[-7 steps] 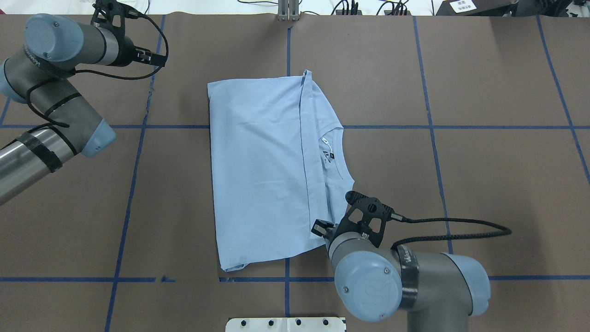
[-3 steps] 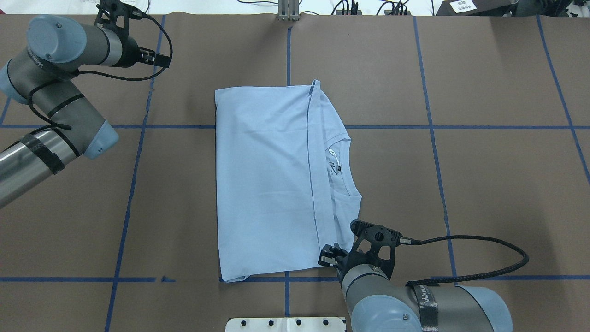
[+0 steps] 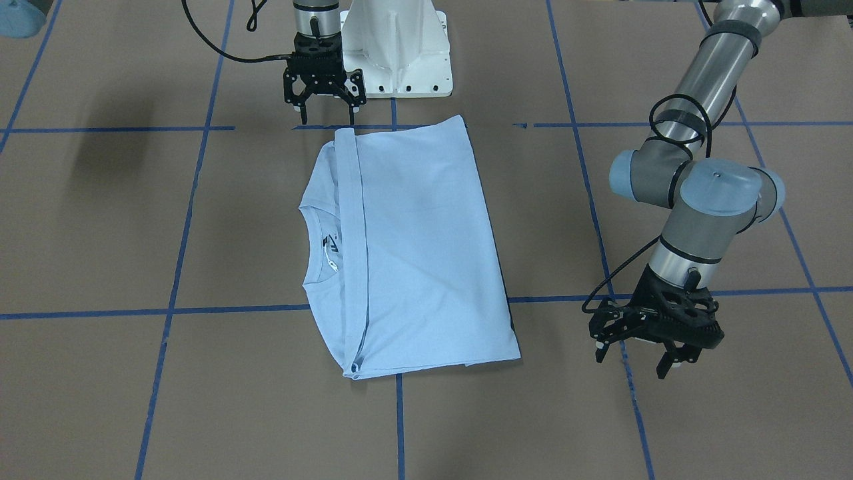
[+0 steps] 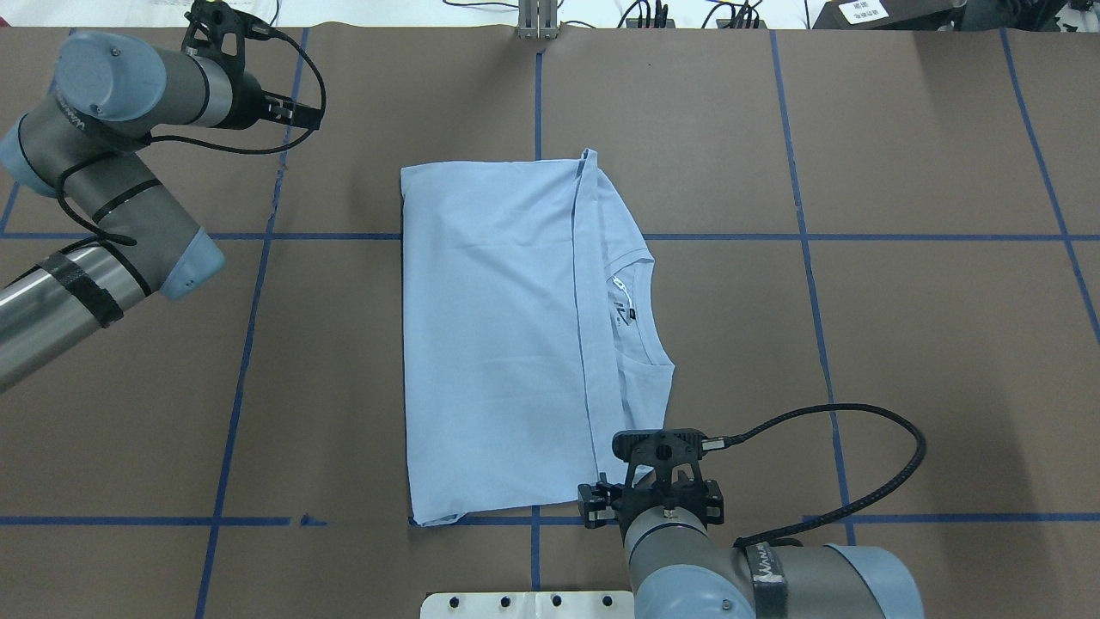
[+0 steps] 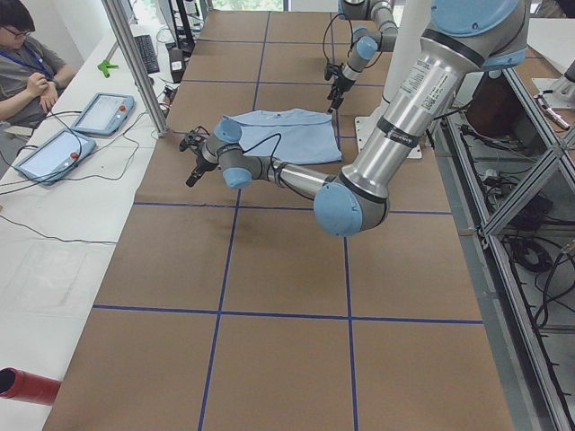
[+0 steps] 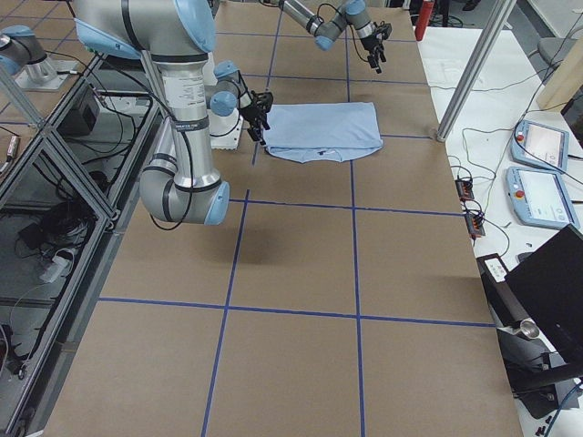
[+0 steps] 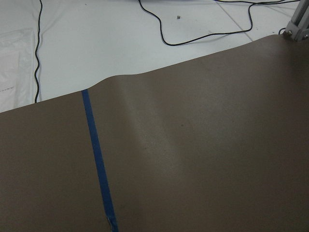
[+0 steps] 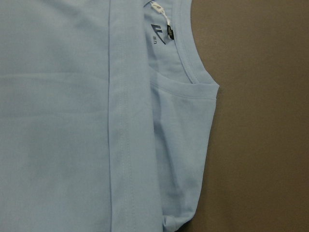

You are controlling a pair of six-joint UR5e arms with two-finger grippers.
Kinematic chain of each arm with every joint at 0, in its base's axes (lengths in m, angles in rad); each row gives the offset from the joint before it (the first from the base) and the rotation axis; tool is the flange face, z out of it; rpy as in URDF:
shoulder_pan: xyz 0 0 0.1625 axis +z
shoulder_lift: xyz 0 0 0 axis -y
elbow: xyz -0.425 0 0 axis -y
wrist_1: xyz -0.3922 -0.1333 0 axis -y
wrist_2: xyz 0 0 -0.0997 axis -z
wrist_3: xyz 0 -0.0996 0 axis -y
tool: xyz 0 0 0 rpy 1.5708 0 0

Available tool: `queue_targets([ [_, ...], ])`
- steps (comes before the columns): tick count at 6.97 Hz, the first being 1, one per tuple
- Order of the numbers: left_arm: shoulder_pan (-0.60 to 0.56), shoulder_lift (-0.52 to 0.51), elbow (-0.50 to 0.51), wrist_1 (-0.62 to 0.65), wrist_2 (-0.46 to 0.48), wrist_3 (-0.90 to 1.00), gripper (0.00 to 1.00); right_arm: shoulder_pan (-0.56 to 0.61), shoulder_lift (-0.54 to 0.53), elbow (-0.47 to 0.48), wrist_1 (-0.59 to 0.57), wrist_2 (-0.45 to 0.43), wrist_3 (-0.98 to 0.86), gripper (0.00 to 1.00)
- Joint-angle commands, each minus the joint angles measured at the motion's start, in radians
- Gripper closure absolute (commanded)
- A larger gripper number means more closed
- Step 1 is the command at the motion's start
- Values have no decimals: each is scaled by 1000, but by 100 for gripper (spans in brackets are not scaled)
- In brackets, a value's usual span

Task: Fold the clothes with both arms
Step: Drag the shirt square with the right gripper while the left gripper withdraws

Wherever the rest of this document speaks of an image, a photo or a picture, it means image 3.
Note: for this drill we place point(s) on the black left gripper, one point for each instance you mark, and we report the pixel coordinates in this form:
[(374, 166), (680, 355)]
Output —
[(610, 323)]

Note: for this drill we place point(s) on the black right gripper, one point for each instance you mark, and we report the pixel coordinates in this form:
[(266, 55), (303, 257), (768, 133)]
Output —
[(318, 65)]

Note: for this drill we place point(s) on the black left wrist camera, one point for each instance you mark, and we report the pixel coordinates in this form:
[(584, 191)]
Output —
[(611, 322)]

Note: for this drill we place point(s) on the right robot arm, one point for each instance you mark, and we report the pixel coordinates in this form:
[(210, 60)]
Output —
[(317, 19)]

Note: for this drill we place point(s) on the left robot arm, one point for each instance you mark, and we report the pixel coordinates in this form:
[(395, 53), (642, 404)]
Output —
[(710, 200)]

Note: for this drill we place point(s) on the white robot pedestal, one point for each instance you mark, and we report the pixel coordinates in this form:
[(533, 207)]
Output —
[(401, 47)]

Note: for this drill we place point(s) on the light blue t-shirt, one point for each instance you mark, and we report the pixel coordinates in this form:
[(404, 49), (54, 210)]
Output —
[(403, 273)]

